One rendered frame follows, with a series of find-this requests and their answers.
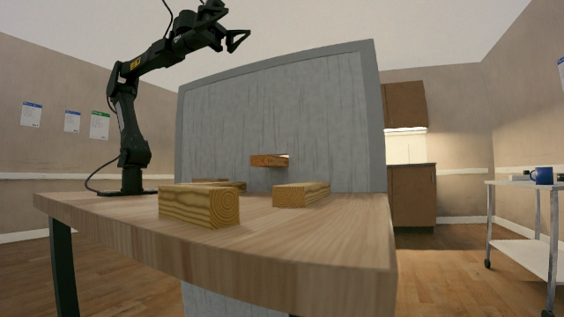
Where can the light grey panel with slot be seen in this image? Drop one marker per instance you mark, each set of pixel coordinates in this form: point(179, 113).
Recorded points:
point(324, 104)

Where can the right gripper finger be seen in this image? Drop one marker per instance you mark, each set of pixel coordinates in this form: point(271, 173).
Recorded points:
point(231, 45)
point(202, 22)

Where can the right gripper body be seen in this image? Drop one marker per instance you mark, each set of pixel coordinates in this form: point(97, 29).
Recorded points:
point(206, 38)

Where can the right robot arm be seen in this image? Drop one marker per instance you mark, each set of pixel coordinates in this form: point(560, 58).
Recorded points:
point(161, 54)

